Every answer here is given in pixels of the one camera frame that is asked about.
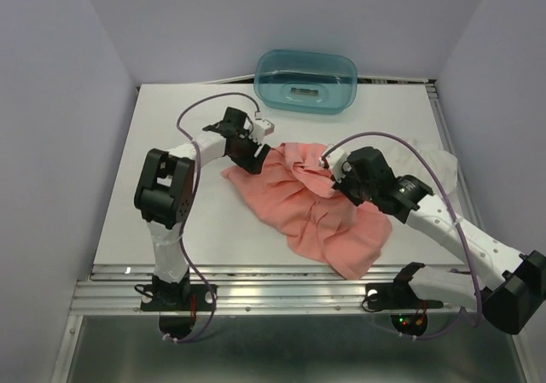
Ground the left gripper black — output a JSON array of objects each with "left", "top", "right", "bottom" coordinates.
[{"left": 227, "top": 129, "right": 269, "bottom": 175}]

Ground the white pleated skirt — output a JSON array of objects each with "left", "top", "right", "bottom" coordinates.
[{"left": 380, "top": 138, "right": 457, "bottom": 195}]

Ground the pink skirt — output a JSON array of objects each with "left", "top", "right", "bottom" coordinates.
[{"left": 222, "top": 142, "right": 392, "bottom": 281}]

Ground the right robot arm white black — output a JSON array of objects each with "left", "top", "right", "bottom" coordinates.
[{"left": 325, "top": 147, "right": 545, "bottom": 335}]

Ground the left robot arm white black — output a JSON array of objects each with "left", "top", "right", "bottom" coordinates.
[{"left": 134, "top": 107, "right": 274, "bottom": 310}]

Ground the grey fabric basket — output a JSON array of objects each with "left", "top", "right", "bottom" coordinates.
[{"left": 253, "top": 49, "right": 358, "bottom": 115}]

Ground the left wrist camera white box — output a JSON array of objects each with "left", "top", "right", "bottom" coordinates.
[{"left": 249, "top": 119, "right": 275, "bottom": 143}]

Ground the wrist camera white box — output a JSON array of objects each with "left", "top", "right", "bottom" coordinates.
[
  {"left": 319, "top": 147, "right": 351, "bottom": 183},
  {"left": 249, "top": 119, "right": 275, "bottom": 143}
]

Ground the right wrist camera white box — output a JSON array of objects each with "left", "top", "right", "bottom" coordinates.
[{"left": 319, "top": 147, "right": 351, "bottom": 183}]

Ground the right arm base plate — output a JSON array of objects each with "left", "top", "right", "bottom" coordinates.
[{"left": 360, "top": 282, "right": 444, "bottom": 340}]

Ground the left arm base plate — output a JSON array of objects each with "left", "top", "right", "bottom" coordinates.
[{"left": 134, "top": 284, "right": 218, "bottom": 344}]

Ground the aluminium frame rail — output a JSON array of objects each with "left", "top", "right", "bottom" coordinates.
[{"left": 53, "top": 84, "right": 539, "bottom": 382}]

